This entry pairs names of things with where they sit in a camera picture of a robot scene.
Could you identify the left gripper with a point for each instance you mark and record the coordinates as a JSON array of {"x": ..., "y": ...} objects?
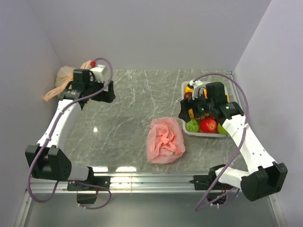
[{"x": 108, "y": 96}]

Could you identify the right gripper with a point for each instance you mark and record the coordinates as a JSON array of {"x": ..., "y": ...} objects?
[{"x": 187, "y": 103}]

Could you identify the red fake apple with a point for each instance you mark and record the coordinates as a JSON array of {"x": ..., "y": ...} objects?
[{"x": 208, "y": 125}]

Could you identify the pink plastic bag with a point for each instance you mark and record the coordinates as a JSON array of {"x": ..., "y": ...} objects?
[{"x": 165, "y": 141}]

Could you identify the light green fake apple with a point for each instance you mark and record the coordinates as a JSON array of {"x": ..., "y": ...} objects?
[{"x": 221, "y": 130}]

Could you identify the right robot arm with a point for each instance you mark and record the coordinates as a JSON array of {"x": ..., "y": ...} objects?
[{"x": 264, "y": 175}]

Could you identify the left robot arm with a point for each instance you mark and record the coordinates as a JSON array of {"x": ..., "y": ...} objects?
[{"x": 47, "y": 159}]

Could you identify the orange tied plastic bag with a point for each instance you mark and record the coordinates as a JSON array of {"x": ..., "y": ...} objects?
[{"x": 64, "y": 76}]

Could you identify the yellow bell pepper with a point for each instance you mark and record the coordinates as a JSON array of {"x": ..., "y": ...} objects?
[{"x": 188, "y": 89}]

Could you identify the white plastic fruit basket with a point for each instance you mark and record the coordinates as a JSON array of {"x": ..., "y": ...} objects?
[{"x": 197, "y": 134}]

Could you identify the green custard apple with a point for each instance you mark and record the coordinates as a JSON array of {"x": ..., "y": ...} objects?
[{"x": 193, "y": 126}]

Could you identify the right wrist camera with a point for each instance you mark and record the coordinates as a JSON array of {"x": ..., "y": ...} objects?
[{"x": 196, "y": 86}]

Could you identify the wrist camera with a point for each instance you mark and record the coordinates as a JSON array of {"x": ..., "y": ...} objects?
[
  {"x": 98, "y": 70},
  {"x": 196, "y": 86}
]

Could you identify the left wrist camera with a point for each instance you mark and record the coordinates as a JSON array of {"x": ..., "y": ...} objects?
[{"x": 98, "y": 70}]

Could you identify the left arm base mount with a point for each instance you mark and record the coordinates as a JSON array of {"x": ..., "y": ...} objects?
[{"x": 87, "y": 191}]

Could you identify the aluminium rail frame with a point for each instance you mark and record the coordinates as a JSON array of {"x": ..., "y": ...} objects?
[{"x": 150, "y": 200}]

